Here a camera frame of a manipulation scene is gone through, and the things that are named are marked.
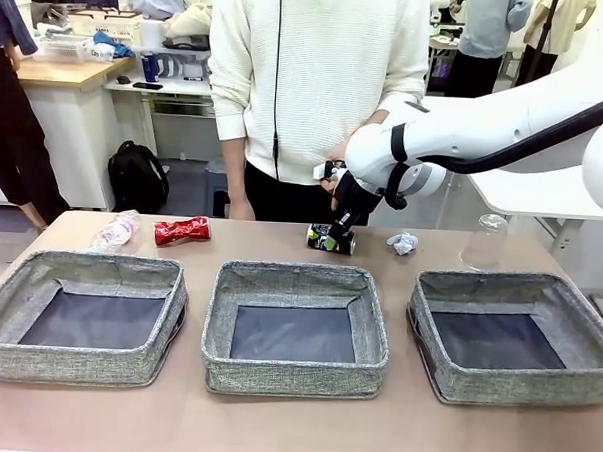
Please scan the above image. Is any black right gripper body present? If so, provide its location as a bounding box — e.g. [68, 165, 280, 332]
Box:
[331, 168, 385, 227]

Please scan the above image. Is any crushed black drink can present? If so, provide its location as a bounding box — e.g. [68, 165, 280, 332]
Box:
[305, 222, 359, 257]

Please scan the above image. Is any clear plastic cup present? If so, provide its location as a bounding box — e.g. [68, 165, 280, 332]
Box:
[458, 212, 511, 274]

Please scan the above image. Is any crushed red cola can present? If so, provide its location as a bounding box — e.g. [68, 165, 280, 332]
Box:
[152, 214, 214, 250]

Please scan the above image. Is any clear bottle with pink label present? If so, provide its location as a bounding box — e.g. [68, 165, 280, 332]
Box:
[85, 207, 142, 258]

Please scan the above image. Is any person's right forearm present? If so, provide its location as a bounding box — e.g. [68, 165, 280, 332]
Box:
[217, 134, 250, 201]

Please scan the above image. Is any person's left hand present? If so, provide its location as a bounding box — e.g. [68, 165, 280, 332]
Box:
[317, 136, 350, 212]

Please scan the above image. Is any person's right hand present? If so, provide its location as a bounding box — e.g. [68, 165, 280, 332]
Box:
[229, 190, 258, 221]

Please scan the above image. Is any crumpled white paper ball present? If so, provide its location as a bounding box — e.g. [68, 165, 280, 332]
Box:
[383, 231, 420, 257]

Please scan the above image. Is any person in white sweater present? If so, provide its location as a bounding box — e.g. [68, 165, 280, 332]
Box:
[200, 0, 432, 230]

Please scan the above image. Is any grey fabric basket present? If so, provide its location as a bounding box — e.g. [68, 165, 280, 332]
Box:
[198, 259, 395, 403]
[0, 247, 191, 391]
[402, 267, 603, 412]

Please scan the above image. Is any white folding table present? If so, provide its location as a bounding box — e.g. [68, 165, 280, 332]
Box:
[462, 160, 603, 280]

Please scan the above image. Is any white desk with shelf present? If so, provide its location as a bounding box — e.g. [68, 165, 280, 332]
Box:
[101, 74, 214, 161]

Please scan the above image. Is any bystander in light blue top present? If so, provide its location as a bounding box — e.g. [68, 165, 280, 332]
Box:
[444, 0, 536, 102]

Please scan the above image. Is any black backpack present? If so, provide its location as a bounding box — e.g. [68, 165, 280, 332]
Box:
[105, 139, 173, 215]

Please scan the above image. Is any cream fabric bag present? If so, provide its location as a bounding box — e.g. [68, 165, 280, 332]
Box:
[163, 0, 215, 46]

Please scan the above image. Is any blue drink bottle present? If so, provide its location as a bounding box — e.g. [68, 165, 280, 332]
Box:
[140, 52, 158, 85]

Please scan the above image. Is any black tripod pole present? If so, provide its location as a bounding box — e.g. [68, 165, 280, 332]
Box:
[517, 0, 561, 91]

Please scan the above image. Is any figure in cream jacket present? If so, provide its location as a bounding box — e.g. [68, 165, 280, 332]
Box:
[515, 0, 598, 93]

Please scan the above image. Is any blue cloth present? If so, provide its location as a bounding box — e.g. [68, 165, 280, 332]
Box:
[91, 30, 136, 60]

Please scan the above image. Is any wooden top counter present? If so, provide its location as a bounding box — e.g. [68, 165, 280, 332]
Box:
[9, 50, 140, 214]

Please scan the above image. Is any white plastic crate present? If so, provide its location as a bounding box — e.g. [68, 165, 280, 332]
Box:
[66, 8, 145, 48]

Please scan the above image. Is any clear plastic tray basket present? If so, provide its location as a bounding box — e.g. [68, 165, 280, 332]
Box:
[37, 32, 94, 64]

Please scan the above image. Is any bystander in dark blue shirt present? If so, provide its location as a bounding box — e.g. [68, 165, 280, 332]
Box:
[0, 0, 80, 230]

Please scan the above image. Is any thin black neck cord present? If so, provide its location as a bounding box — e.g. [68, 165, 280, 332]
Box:
[269, 0, 290, 182]

